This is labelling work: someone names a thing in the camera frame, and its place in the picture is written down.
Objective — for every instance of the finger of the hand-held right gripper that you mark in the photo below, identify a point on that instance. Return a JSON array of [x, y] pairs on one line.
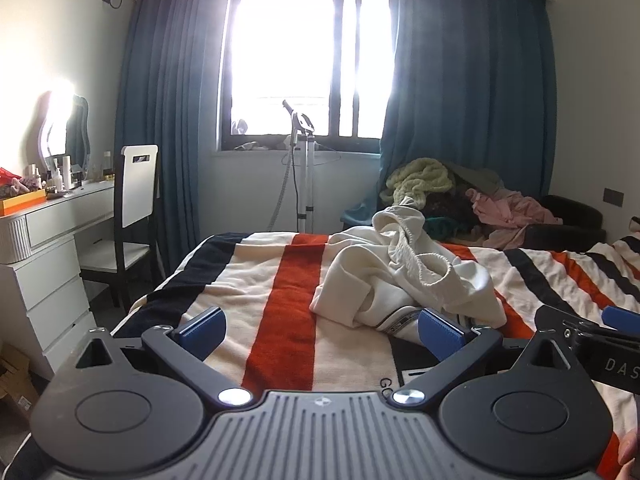
[[562, 321], [622, 317]]

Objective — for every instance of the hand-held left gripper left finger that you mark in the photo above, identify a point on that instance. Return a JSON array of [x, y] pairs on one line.
[[202, 332]]

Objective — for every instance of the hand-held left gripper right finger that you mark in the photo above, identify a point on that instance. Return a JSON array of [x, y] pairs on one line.
[[440, 335]]

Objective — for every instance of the cream white pants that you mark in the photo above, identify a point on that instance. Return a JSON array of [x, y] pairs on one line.
[[400, 270]]

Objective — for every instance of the person's right hand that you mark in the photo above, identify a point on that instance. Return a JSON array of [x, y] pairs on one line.
[[631, 447]]

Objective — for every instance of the striped blanket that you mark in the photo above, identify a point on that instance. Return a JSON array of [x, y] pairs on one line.
[[285, 310]]

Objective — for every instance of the black armchair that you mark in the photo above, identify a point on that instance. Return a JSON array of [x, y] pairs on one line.
[[575, 215]]

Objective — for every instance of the pink garment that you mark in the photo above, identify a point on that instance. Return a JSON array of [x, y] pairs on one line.
[[520, 210]]

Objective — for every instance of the dark garment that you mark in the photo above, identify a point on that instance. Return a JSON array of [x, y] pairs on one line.
[[447, 207]]

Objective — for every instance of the teal basket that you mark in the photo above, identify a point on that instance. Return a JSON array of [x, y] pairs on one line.
[[357, 215]]

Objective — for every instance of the white and black chair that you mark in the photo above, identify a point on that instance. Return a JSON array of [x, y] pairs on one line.
[[137, 190]]

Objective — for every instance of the grey-green garment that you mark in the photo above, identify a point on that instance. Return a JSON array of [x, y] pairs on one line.
[[477, 176]]

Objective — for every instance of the white dressing table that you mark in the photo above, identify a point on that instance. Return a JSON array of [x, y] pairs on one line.
[[55, 260]]

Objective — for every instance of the cardboard box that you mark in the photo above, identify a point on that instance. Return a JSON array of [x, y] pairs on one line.
[[15, 380]]

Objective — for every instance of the row of cosmetic bottles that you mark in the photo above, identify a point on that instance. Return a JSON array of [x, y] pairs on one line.
[[62, 172]]

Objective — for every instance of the orange tray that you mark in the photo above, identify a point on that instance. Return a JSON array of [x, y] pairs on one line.
[[22, 204]]

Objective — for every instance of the blue curtain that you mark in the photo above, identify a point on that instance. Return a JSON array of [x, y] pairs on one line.
[[160, 110], [465, 85]]

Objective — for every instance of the wavy mirror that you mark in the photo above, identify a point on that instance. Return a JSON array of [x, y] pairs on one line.
[[75, 130]]

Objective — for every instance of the window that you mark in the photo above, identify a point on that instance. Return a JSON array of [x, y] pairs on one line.
[[300, 50]]

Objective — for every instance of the dark wall switch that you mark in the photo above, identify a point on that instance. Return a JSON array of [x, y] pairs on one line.
[[613, 197]]

